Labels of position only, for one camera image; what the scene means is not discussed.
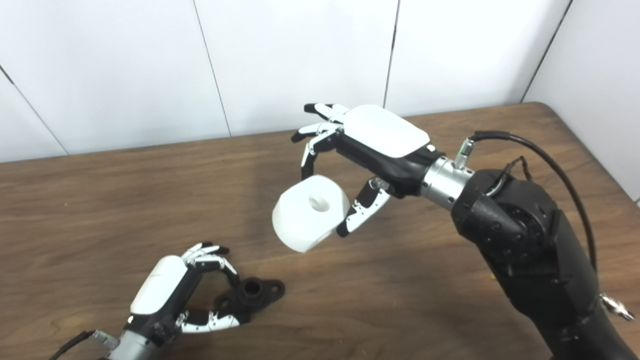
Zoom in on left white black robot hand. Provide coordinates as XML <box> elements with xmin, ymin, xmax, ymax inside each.
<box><xmin>124</xmin><ymin>242</ymin><xmax>251</xmax><ymax>347</ymax></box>

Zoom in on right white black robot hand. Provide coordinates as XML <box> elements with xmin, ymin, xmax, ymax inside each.
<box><xmin>291</xmin><ymin>103</ymin><xmax>446</xmax><ymax>238</ymax></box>

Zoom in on black flanged holder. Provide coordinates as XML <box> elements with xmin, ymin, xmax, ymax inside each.
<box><xmin>214</xmin><ymin>276</ymin><xmax>286</xmax><ymax>323</ymax></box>

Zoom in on round white plastic piece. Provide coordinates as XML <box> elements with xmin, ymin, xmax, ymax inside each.
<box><xmin>271</xmin><ymin>175</ymin><xmax>351</xmax><ymax>254</ymax></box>

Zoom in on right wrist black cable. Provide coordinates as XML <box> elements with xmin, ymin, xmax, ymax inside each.
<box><xmin>454</xmin><ymin>130</ymin><xmax>599</xmax><ymax>273</ymax></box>

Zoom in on thin braided arm cable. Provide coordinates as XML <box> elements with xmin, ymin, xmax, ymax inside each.
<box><xmin>487</xmin><ymin>156</ymin><xmax>636</xmax><ymax>322</ymax></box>

